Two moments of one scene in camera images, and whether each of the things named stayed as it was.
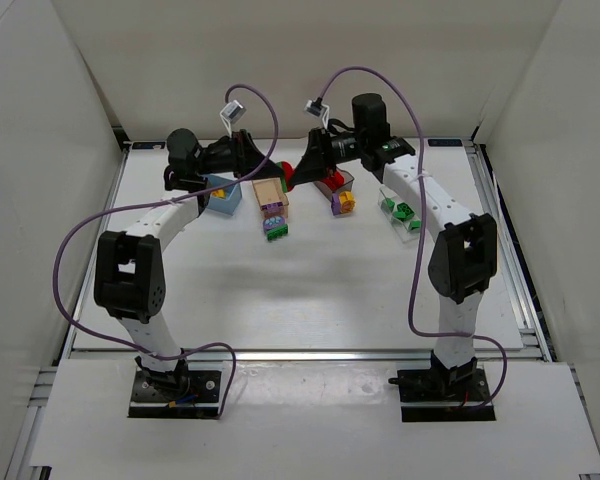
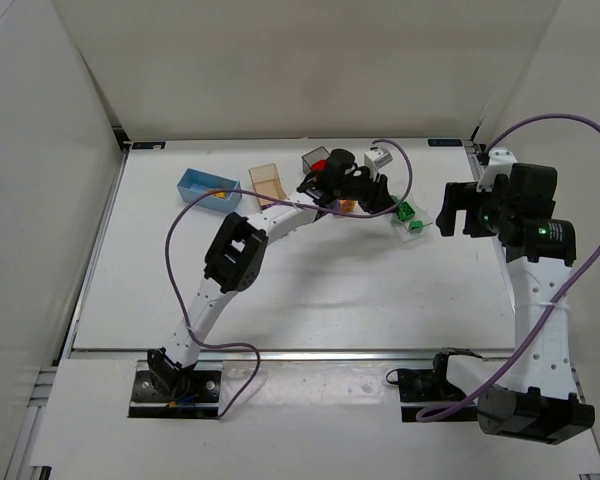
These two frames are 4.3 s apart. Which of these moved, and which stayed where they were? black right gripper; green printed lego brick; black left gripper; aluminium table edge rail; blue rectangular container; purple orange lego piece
Moved: black left gripper; black right gripper
Stayed: purple orange lego piece; green printed lego brick; blue rectangular container; aluminium table edge rail
